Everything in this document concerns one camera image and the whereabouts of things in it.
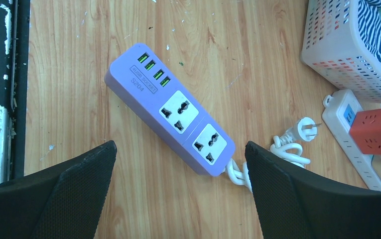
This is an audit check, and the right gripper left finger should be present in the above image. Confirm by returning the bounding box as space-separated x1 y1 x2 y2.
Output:
0 140 117 239

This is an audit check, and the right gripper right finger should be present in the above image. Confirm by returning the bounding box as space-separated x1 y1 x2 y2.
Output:
245 141 381 239

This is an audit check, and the white cable of purple strip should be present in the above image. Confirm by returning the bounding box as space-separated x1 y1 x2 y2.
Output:
225 117 323 194

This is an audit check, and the white long power strip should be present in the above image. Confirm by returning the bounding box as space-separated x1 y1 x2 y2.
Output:
322 90 381 191

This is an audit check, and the purple power strip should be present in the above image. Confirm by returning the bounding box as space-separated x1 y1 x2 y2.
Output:
105 43 236 177

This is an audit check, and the red cube plug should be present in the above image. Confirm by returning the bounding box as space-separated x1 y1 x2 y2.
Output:
349 109 381 155

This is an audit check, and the white plastic basket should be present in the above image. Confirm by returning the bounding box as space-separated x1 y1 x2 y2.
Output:
301 0 381 103

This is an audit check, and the blue striped cloth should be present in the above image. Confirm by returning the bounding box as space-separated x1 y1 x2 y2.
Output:
358 0 381 63

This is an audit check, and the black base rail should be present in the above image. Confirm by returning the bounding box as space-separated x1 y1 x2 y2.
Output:
0 0 30 184

